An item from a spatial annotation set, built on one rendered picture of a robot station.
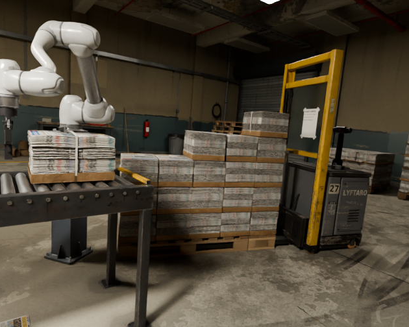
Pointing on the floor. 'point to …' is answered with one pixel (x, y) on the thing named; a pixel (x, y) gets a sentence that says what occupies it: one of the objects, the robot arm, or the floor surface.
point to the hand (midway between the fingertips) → (8, 152)
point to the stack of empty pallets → (228, 127)
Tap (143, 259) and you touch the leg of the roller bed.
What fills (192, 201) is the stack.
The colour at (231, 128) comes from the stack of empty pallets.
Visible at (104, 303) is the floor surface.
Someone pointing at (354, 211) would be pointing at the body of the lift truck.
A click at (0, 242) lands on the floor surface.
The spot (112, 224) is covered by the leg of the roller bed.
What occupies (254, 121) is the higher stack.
